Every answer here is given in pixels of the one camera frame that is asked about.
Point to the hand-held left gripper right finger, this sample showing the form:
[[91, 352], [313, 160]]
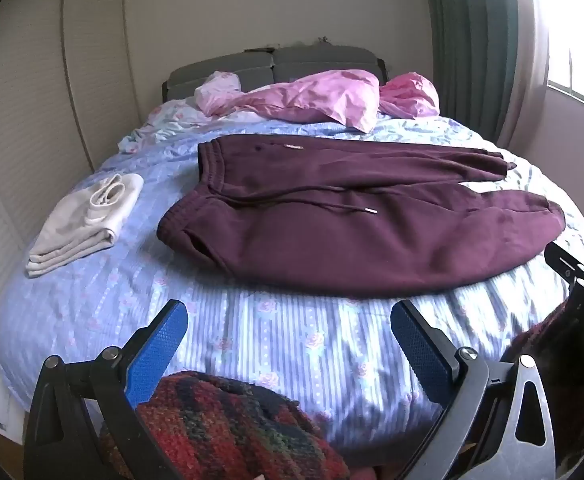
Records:
[[421, 345]]

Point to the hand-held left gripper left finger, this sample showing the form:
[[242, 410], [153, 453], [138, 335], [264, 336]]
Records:
[[158, 347]]

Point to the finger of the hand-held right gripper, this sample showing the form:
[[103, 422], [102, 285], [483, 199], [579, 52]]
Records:
[[562, 262]]

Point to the maroon sweat pants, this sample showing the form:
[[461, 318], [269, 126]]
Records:
[[322, 240]]

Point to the multicolour knit sweater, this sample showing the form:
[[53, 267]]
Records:
[[222, 430]]

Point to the bed with blue floral sheet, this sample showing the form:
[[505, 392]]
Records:
[[272, 320]]

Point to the folded beige cloth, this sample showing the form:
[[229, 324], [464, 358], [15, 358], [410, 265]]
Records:
[[79, 225]]

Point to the green curtain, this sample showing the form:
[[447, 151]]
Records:
[[472, 50]]

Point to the white wardrobe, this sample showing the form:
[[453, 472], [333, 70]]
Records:
[[27, 135]]

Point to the pale floral cloth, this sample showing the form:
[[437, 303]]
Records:
[[212, 91]]

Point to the pink duvet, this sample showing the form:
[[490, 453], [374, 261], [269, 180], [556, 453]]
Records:
[[317, 95]]

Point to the grey padded headboard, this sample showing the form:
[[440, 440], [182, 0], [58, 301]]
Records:
[[292, 62]]

